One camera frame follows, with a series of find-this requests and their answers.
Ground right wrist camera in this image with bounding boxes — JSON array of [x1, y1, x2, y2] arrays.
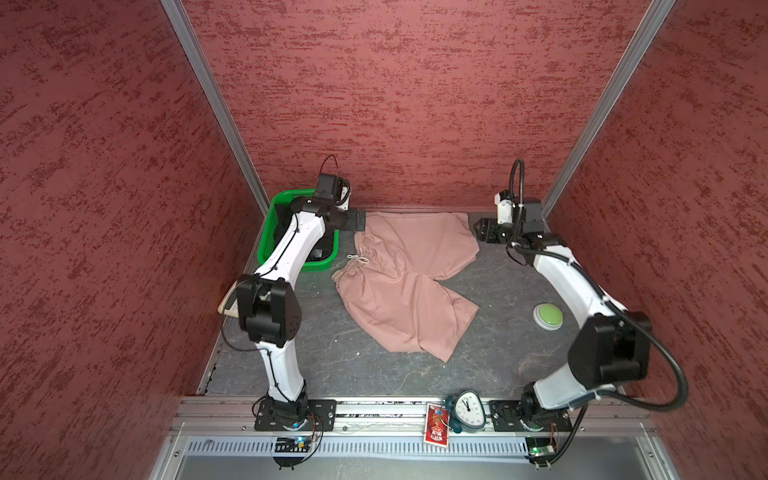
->
[[494, 190, 545, 234]]

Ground green plastic basket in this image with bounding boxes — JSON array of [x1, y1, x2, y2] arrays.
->
[[257, 189, 339, 273]]

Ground left small circuit board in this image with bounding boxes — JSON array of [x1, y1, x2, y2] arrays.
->
[[273, 436, 313, 456]]

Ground aluminium corner post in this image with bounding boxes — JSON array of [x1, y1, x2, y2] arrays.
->
[[160, 0, 270, 209], [542, 0, 676, 220]]

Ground right aluminium corner post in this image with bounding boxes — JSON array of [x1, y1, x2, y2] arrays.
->
[[542, 0, 676, 220]]

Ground red card packet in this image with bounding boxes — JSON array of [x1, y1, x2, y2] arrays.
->
[[423, 403, 450, 448]]

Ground aluminium front rail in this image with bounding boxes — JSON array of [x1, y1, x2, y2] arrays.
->
[[150, 396, 679, 479]]

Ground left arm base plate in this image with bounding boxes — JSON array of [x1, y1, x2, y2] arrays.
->
[[253, 397, 338, 432]]

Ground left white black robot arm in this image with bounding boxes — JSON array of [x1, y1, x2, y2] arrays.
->
[[232, 197, 366, 430]]

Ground black corrugated cable hose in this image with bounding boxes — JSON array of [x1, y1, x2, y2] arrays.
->
[[506, 158, 690, 413]]

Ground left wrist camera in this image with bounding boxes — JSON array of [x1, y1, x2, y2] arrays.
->
[[313, 173, 351, 210]]

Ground white teal alarm clock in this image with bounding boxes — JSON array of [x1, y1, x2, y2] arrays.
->
[[445, 390, 487, 434]]

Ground small circuit board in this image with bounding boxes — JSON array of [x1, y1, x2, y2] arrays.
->
[[273, 436, 313, 456], [525, 437, 558, 463]]

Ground left aluminium corner post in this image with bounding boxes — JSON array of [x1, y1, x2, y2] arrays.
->
[[160, 0, 270, 209]]

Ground right small circuit board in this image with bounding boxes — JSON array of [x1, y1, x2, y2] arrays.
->
[[525, 437, 558, 463]]

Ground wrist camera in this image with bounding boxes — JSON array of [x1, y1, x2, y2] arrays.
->
[[313, 173, 351, 210], [494, 190, 545, 234]]

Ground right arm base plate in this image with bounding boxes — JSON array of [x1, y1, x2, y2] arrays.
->
[[487, 400, 572, 433]]

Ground beige yellow calculator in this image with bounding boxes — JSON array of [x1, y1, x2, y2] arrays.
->
[[217, 281, 239, 318]]

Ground black shorts in basket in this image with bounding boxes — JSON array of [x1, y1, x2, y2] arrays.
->
[[306, 236, 334, 262]]

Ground pink shorts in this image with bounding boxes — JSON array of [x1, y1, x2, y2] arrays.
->
[[332, 212, 479, 362]]

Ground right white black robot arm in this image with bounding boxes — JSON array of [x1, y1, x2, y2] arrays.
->
[[517, 231, 650, 431]]

